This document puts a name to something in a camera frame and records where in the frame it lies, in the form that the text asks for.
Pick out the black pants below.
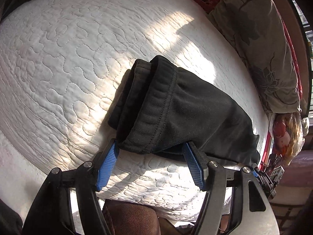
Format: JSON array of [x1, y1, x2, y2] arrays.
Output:
[[108, 55, 261, 165]]

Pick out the stuffed toy in plastic bag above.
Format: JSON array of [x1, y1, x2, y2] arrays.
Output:
[[269, 112, 310, 165]]

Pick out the white quilted bed cover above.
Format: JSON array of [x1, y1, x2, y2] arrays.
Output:
[[1, 0, 268, 219]]

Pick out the beige floral pillow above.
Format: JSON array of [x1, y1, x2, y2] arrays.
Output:
[[208, 0, 300, 114]]

